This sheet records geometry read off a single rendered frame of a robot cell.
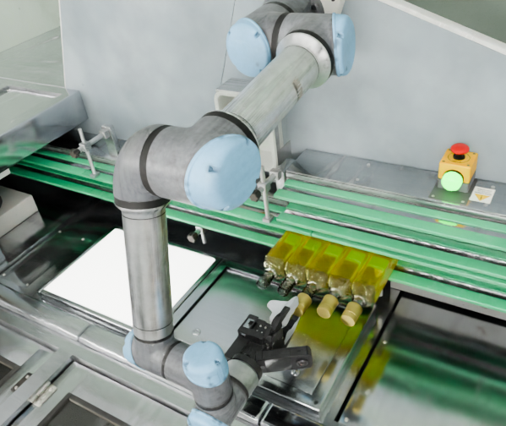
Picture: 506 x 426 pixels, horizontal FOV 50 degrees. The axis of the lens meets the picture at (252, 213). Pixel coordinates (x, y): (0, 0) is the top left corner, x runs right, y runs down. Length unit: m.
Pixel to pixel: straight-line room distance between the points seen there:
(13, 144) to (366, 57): 1.11
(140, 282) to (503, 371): 0.84
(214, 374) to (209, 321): 0.47
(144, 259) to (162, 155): 0.21
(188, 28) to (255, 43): 0.47
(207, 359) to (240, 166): 0.36
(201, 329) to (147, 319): 0.42
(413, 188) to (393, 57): 0.31
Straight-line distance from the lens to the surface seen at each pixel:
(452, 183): 1.30
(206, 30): 1.55
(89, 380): 1.47
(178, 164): 0.81
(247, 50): 1.16
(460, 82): 1.31
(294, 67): 1.01
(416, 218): 1.29
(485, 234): 1.26
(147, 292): 0.99
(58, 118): 1.97
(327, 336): 1.37
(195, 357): 1.00
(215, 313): 1.46
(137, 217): 0.93
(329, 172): 1.41
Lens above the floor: 1.93
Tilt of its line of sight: 41 degrees down
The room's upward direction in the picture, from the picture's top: 137 degrees counter-clockwise
